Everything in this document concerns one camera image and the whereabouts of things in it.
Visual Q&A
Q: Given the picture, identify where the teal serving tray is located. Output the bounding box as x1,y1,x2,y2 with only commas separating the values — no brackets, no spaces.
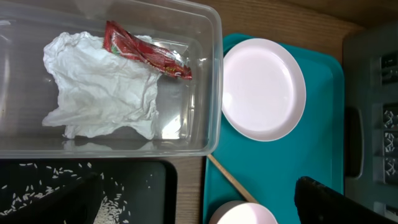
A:
213,45,345,223

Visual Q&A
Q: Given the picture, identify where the cooked white rice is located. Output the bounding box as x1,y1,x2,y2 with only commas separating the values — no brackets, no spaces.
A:
0,161,153,224

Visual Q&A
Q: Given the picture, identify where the black plastic tray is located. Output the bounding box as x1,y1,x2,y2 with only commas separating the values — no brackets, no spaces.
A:
0,158,178,224

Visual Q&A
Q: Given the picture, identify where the left wooden chopstick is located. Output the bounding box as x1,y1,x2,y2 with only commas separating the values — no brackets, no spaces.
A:
207,154,258,203

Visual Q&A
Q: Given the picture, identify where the red snack wrapper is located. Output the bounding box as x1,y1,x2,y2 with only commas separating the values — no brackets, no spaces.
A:
103,21,192,80

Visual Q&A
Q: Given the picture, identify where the grey dishwasher rack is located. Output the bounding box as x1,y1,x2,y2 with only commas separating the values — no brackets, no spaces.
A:
343,22,397,221

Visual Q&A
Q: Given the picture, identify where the clear plastic bin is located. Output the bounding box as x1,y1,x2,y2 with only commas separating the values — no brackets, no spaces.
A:
1,0,223,159

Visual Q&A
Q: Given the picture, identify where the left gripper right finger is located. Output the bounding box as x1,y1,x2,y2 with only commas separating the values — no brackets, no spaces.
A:
294,176,395,224

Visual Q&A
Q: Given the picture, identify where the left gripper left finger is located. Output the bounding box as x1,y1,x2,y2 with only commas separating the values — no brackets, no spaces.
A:
1,172,103,224

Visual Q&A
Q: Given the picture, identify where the large white plate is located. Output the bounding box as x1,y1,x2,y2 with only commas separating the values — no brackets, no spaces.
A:
222,38,307,142

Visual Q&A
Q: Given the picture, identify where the white napkin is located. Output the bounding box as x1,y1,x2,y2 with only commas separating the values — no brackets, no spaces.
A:
42,32,161,139

